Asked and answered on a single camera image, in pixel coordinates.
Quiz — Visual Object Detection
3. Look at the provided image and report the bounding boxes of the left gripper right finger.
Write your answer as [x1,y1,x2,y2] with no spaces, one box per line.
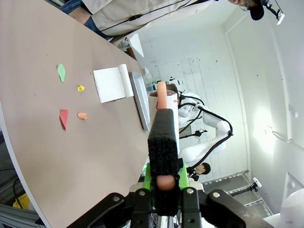
[177,162,248,228]

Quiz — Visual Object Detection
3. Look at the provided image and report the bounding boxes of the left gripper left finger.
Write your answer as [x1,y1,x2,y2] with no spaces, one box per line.
[68,162,155,228]

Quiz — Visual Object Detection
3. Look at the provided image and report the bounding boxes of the pink-handled lint roller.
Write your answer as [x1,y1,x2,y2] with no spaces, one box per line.
[147,81,180,217]

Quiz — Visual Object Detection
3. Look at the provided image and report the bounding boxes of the person's right hand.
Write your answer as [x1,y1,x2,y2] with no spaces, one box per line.
[68,9,94,26]

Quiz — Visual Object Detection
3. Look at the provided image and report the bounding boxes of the seated black-haired person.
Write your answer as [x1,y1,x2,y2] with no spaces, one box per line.
[187,162,212,182]

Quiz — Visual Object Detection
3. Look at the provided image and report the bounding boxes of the yellow plastic item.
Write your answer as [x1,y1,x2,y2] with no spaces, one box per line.
[12,193,30,209]

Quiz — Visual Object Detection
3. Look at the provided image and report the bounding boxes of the red paper scrap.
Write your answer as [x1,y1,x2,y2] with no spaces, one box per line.
[59,108,69,131]

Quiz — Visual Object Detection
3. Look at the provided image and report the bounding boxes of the metal tray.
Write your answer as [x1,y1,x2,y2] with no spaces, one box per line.
[131,70,152,132]

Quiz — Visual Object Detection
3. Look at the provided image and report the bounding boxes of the white lint roller stand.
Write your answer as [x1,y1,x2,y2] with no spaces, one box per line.
[92,63,135,104]

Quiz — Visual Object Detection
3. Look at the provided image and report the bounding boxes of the green paper scrap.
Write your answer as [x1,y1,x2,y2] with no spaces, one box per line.
[57,63,67,83]

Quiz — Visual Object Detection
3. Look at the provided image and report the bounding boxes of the white background table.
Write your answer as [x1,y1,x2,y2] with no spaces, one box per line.
[127,33,145,59]

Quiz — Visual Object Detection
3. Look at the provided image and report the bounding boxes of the person in beige jacket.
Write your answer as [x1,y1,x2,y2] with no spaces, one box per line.
[59,0,214,41]

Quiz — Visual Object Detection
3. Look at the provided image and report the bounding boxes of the person with black cap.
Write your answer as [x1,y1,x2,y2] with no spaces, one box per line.
[229,0,266,21]

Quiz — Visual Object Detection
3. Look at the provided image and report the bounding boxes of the white camera on black arm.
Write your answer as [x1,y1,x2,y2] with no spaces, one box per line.
[229,177,262,198]
[262,0,285,26]

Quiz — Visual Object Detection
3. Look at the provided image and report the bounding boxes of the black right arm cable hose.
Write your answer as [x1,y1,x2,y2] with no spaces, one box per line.
[179,95,235,169]

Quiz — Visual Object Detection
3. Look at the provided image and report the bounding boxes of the black microphone cable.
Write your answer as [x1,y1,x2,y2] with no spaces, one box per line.
[101,0,212,33]

